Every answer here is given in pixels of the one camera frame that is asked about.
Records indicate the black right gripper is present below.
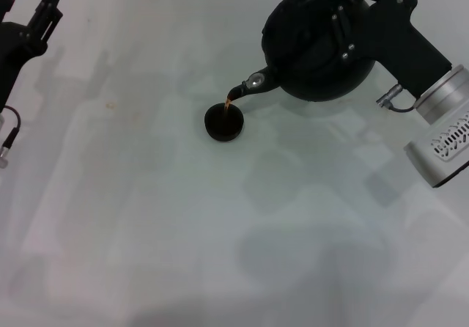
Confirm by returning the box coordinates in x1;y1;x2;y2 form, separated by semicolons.
329;0;452;97

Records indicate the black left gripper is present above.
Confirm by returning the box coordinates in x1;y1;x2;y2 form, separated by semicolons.
0;0;64;110

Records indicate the black round teapot with handle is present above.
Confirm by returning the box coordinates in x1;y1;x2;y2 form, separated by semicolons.
224;0;377;103

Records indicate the small black teacup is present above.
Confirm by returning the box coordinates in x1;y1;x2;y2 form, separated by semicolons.
204;101;245;144

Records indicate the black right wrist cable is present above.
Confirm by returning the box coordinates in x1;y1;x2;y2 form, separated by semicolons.
375;83;418;114

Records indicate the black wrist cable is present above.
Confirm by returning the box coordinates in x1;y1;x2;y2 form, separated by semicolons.
1;106;22;159
375;83;418;114

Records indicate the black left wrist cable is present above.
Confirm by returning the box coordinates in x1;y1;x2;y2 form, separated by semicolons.
1;106;22;159

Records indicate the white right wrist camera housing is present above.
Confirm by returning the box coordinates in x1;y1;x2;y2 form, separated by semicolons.
402;112;469;188

